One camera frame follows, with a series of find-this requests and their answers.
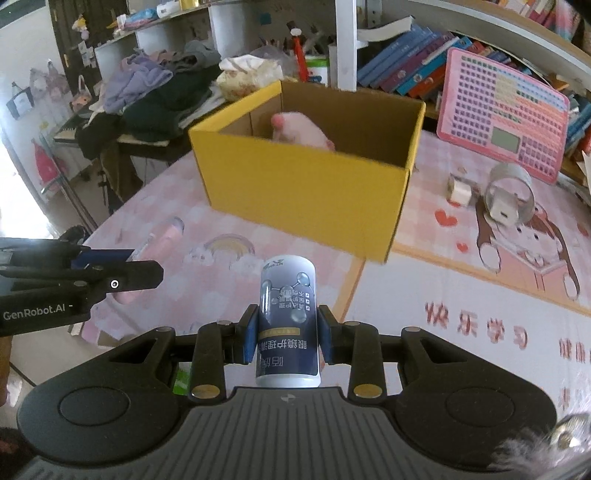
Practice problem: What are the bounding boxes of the small pink eraser case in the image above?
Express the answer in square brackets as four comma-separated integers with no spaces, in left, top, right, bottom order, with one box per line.
[136,216,186,260]

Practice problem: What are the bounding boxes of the pink plush toy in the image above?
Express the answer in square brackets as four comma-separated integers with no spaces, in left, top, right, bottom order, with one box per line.
[270,112,337,152]

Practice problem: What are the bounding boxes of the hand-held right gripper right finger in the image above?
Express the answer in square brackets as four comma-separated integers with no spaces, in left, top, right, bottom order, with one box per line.
[318,305,476,401]

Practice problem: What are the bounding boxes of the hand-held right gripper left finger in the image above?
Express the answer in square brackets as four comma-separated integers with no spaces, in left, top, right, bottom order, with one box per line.
[99,304,259,400]

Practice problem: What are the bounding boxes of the clear tape roll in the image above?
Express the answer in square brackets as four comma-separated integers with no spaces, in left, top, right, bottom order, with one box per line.
[482,162,537,228]

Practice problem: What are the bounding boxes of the purple cloth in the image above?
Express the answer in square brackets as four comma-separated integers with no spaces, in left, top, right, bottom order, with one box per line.
[102,52,175,115]

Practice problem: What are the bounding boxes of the yellow cardboard box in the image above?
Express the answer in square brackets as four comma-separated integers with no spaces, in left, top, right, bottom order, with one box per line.
[188,79,426,265]

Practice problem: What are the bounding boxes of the white tissue bag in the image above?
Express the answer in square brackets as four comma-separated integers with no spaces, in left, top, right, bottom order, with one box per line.
[216,54,285,103]

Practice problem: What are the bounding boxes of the row of blue books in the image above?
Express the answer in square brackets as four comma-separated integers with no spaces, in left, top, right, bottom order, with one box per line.
[358,23,488,100]

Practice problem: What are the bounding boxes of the white charger cube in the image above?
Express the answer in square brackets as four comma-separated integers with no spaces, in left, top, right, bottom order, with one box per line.
[446,178,474,206]

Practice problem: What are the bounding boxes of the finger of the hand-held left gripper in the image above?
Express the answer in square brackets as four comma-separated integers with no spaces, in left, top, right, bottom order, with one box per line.
[71,260,164,302]
[69,244,136,270]

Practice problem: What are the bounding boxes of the grey fluffy fur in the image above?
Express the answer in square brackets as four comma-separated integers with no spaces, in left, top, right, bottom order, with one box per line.
[496,411,591,480]

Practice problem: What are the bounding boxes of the white charger plug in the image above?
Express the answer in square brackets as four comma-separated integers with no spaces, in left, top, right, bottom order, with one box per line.
[490,196,520,225]

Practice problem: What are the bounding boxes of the dark cloth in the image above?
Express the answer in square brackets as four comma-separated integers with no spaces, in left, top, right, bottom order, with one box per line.
[75,69,215,145]

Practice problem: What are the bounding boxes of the white and green container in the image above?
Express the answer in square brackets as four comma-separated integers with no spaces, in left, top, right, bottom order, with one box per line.
[305,54,330,86]

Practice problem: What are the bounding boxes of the grey cloth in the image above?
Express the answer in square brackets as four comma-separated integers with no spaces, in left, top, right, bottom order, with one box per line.
[161,40,223,75]

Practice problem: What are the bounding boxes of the pink learning tablet board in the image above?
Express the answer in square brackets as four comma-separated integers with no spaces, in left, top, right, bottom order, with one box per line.
[436,47,571,185]

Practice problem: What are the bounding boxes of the blue and white canister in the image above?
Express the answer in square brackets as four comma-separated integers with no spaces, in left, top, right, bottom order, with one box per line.
[255,255,323,388]

